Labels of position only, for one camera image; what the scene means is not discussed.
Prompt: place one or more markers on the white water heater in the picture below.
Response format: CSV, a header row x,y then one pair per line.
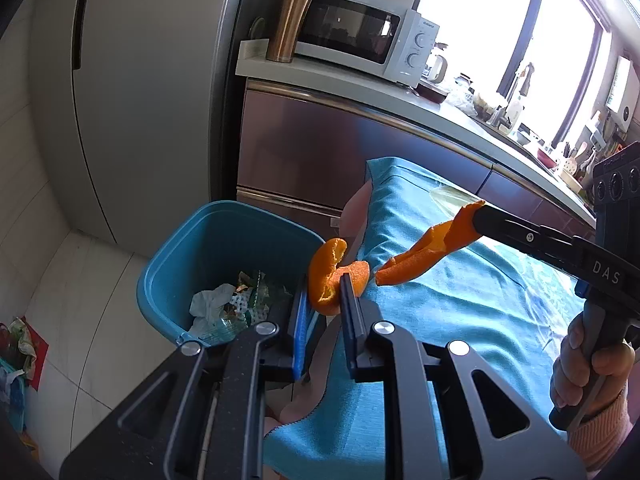
x,y
619,90

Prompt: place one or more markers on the glass bowl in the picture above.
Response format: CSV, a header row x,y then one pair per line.
x,y
486,103

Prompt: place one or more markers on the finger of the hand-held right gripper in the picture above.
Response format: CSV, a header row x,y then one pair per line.
x,y
530,230
540,252

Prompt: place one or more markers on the person's right hand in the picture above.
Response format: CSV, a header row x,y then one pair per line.
x,y
570,365

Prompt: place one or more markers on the blue floral tablecloth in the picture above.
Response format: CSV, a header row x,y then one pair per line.
x,y
450,300

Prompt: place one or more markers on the red bowl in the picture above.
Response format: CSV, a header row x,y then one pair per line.
x,y
547,159

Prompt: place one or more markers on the green clear wrapper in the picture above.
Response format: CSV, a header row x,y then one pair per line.
x,y
270,292

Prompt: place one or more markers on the dark red container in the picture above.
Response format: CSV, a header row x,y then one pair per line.
x,y
432,92

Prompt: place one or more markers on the clear plastic bag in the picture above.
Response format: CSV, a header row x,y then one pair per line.
x,y
460,96

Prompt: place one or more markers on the grey refrigerator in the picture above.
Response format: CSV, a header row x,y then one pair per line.
x,y
150,85

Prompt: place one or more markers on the glass electric kettle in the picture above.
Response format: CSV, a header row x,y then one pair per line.
x,y
437,65

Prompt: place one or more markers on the white microwave oven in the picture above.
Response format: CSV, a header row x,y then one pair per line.
x,y
350,25

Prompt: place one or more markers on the large kitchen window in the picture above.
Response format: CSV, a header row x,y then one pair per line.
x,y
475,25

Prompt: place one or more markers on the brown snack wrapper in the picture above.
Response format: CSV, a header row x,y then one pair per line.
x,y
245,281

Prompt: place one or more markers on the person's right forearm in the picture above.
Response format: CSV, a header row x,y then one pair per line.
x,y
600,440

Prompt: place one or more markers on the metal kitchen faucet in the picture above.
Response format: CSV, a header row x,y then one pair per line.
x,y
517,90

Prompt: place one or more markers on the white dish soap bottle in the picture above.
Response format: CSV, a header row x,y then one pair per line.
x,y
513,112

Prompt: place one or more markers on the copper thermos flask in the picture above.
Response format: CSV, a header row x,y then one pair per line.
x,y
285,25

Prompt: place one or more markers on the orange peel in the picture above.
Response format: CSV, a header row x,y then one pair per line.
x,y
425,255
325,270

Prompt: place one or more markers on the blue plastic bag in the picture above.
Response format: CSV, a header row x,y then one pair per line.
x,y
12,400

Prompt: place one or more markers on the blue plastic bin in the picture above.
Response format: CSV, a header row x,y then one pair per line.
x,y
210,240

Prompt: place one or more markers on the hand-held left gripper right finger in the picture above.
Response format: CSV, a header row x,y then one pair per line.
x,y
351,330

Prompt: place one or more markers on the white dotted utensil holder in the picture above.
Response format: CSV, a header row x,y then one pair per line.
x,y
567,164

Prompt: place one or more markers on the white tissue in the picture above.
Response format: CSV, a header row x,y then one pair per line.
x,y
210,302

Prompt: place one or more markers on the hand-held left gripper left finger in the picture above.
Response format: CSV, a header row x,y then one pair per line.
x,y
300,340

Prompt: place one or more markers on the brown base cabinets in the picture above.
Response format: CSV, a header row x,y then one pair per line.
x,y
290,145

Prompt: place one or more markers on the red patterned bag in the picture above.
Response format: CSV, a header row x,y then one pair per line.
x,y
27,350

